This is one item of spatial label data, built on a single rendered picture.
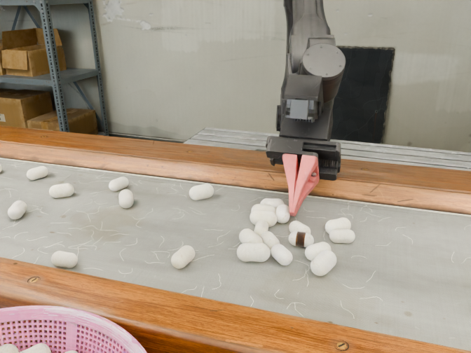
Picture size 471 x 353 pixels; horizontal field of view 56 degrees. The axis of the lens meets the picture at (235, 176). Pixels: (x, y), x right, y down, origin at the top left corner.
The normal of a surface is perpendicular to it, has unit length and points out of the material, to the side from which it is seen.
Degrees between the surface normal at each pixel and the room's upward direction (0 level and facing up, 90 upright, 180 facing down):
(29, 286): 0
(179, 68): 91
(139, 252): 0
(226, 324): 0
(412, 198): 45
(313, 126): 41
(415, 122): 90
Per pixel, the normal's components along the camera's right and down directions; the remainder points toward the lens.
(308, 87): -0.21, -0.46
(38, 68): 0.90, 0.17
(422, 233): -0.01, -0.92
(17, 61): -0.42, 0.19
